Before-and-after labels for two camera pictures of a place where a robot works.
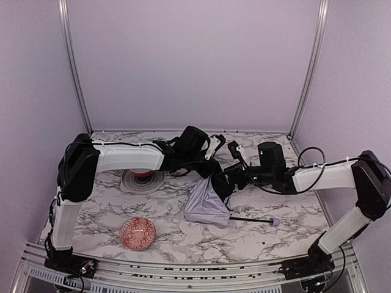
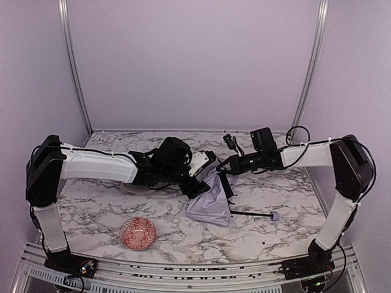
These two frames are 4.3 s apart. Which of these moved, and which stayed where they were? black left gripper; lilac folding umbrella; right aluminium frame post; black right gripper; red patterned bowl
Moved: black left gripper; lilac folding umbrella; black right gripper
Stayed: right aluminium frame post; red patterned bowl
